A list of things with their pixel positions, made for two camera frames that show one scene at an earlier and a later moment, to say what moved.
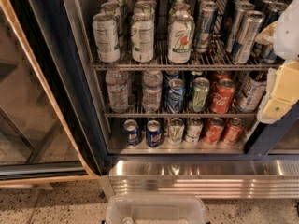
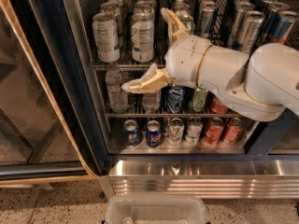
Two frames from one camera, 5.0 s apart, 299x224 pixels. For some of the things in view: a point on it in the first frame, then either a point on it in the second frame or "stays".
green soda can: x=202 y=86 stays
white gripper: x=289 y=35 → x=184 y=61
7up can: x=142 y=37 stays
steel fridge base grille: x=209 y=179 stays
